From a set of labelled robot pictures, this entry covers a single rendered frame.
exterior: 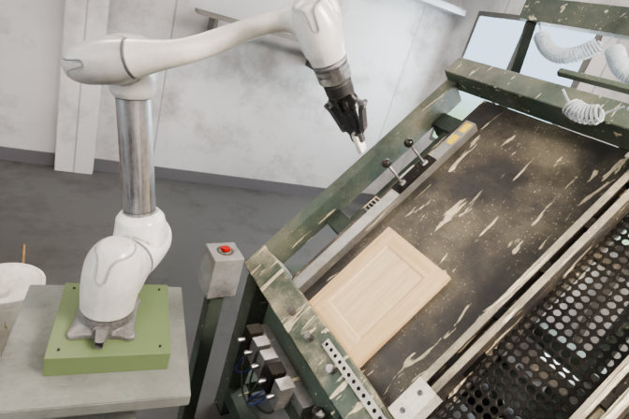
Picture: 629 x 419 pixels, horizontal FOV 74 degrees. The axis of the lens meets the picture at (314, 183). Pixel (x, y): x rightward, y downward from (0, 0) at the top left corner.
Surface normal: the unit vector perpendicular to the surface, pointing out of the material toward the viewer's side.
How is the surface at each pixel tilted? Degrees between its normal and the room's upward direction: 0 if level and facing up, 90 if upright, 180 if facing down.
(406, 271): 50
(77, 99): 90
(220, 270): 90
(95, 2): 90
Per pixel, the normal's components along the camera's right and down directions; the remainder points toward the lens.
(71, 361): 0.33, 0.42
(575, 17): -0.82, -0.04
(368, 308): -0.45, -0.61
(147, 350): 0.28, -0.90
